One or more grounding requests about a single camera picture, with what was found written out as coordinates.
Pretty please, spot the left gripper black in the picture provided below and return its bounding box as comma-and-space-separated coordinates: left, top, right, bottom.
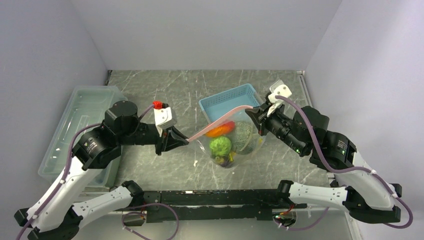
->
118, 123, 189, 155

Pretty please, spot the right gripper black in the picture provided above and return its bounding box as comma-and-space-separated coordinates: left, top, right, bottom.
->
246, 99, 308, 154

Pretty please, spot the clear zip top bag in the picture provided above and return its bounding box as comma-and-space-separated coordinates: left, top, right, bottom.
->
187, 105, 266, 168

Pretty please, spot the light blue plastic basket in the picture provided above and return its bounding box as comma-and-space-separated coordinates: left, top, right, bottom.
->
198, 83, 264, 123

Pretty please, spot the light green custard apple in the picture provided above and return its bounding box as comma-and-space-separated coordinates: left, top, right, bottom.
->
209, 135, 232, 159

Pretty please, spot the green netted melon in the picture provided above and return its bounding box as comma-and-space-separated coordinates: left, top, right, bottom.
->
229, 121, 262, 155

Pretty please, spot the yellow banana bunch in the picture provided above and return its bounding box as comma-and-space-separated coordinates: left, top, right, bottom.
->
215, 151, 235, 168

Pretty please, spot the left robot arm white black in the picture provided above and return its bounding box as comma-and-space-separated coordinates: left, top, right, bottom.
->
14, 100, 189, 240

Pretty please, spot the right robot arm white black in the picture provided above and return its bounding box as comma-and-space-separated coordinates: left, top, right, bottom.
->
245, 103, 402, 227

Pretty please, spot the clear plastic storage bin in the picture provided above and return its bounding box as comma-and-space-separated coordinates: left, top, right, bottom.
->
38, 86, 127, 184

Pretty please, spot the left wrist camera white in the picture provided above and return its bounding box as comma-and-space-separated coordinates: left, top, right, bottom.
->
152, 101, 177, 137

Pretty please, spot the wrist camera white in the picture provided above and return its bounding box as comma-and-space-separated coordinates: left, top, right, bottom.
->
266, 80, 292, 117
152, 101, 177, 137

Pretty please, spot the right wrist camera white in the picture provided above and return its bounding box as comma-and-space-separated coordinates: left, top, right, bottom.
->
266, 80, 292, 117

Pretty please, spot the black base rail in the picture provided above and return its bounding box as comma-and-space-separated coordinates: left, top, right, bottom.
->
110, 188, 309, 223

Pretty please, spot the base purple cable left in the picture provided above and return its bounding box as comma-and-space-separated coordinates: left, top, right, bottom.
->
121, 202, 180, 240

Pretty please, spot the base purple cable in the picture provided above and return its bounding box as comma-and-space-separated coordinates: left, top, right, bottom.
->
121, 202, 180, 240
273, 205, 330, 232

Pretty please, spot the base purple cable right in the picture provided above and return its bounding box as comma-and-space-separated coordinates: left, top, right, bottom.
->
273, 205, 330, 232

